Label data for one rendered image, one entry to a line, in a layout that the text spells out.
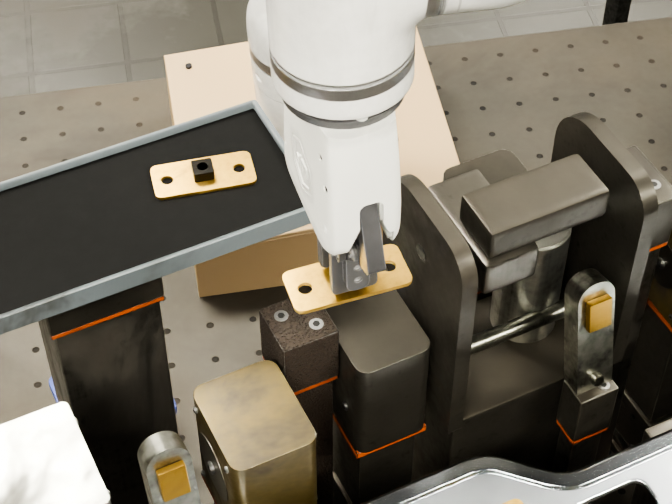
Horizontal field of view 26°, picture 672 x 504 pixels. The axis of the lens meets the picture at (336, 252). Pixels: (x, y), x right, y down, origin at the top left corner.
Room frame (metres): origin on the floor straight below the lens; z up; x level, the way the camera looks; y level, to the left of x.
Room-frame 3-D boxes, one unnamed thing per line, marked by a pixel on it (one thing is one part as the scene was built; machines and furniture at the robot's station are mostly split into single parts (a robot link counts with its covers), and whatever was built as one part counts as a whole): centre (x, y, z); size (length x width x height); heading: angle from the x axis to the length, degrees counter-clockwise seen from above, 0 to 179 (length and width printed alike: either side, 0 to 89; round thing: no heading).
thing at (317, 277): (0.64, -0.01, 1.27); 0.08 x 0.04 x 0.01; 108
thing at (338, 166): (0.64, -0.01, 1.40); 0.10 x 0.07 x 0.11; 18
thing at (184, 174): (0.84, 0.11, 1.17); 0.08 x 0.04 x 0.01; 103
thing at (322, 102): (0.64, 0.00, 1.46); 0.09 x 0.08 x 0.03; 18
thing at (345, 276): (0.62, -0.01, 1.30); 0.03 x 0.03 x 0.07; 18
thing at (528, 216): (0.81, -0.15, 0.94); 0.18 x 0.13 x 0.49; 116
